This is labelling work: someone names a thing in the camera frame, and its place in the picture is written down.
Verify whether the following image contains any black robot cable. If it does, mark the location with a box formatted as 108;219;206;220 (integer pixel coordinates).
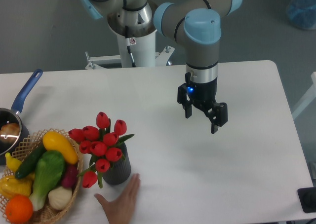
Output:
124;25;137;68

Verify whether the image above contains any white garlic bulb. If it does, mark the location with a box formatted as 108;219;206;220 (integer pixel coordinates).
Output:
48;186;72;210

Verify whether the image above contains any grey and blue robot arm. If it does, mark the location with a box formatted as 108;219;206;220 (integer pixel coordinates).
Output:
80;0;242;133

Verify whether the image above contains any brown bread roll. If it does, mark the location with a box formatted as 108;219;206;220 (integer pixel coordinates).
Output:
0;123;20;144

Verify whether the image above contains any white frame at right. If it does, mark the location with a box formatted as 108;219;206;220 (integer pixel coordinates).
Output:
292;72;316;120

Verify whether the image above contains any blue handled saucepan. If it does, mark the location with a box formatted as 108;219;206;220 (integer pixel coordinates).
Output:
0;69;43;156

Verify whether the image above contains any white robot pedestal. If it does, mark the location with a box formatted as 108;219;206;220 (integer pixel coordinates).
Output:
85;16;175;70

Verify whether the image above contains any yellow squash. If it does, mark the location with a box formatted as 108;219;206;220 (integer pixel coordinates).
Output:
42;131;79;165

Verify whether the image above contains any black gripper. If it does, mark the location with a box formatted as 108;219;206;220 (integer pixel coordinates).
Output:
177;73;228;134

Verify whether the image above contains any black device at edge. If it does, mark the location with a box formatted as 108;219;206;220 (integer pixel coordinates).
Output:
297;187;316;213

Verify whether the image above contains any small yellow banana pepper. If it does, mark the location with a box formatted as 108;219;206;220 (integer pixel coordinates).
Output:
5;152;22;172

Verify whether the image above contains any green bok choy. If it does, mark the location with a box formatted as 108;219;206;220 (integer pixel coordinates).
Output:
29;150;66;212

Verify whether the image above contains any yellow bell pepper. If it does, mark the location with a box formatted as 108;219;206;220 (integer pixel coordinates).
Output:
0;175;33;199

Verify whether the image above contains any bare human hand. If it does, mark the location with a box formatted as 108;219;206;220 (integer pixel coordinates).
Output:
94;173;141;224

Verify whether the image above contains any blue translucent container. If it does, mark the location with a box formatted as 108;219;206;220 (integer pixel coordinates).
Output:
286;0;316;30

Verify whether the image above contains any dark grey ribbed vase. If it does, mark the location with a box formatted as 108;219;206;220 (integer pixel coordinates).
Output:
103;143;131;186

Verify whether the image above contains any red tulip bouquet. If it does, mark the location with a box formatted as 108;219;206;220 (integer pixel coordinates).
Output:
68;112;134;188

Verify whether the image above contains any orange fruit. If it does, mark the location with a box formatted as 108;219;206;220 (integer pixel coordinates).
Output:
5;195;33;224

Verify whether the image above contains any dark green cucumber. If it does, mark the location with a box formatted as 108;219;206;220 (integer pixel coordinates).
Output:
15;143;46;179

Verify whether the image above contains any purple red onion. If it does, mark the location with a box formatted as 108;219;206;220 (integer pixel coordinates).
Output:
61;165;78;188

